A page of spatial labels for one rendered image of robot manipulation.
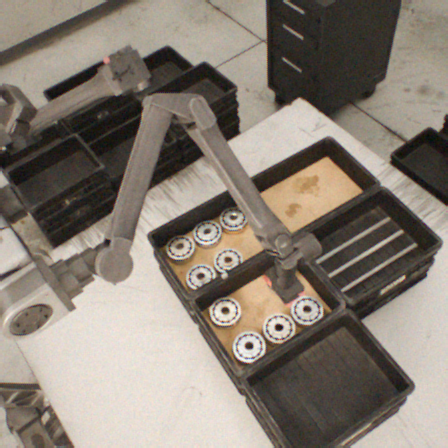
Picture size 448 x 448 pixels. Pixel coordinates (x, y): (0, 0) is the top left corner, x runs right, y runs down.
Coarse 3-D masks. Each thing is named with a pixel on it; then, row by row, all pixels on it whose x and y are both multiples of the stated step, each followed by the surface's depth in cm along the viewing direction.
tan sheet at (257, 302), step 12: (300, 276) 178; (240, 288) 177; (252, 288) 177; (264, 288) 176; (312, 288) 175; (240, 300) 174; (252, 300) 174; (264, 300) 174; (276, 300) 173; (204, 312) 173; (228, 312) 172; (252, 312) 172; (264, 312) 171; (276, 312) 171; (288, 312) 171; (324, 312) 169; (240, 324) 170; (252, 324) 169; (228, 336) 168; (228, 348) 165
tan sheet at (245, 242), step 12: (192, 240) 189; (228, 240) 188; (240, 240) 188; (252, 240) 187; (204, 252) 186; (216, 252) 186; (240, 252) 185; (252, 252) 185; (180, 264) 184; (192, 264) 184; (180, 276) 181; (216, 276) 180
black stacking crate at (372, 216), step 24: (384, 192) 183; (360, 216) 189; (384, 216) 189; (408, 216) 178; (336, 240) 185; (360, 240) 184; (408, 240) 182; (432, 240) 172; (336, 264) 179; (360, 264) 178; (360, 288) 173
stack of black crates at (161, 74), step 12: (168, 48) 311; (144, 60) 307; (156, 60) 312; (168, 60) 318; (180, 60) 307; (156, 72) 314; (168, 72) 313; (180, 72) 312; (156, 84) 308; (144, 96) 287
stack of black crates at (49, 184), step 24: (72, 144) 262; (24, 168) 253; (48, 168) 262; (72, 168) 261; (96, 168) 245; (24, 192) 254; (48, 192) 253; (72, 192) 245; (96, 192) 253; (48, 216) 245; (72, 216) 254; (96, 216) 266; (48, 240) 264
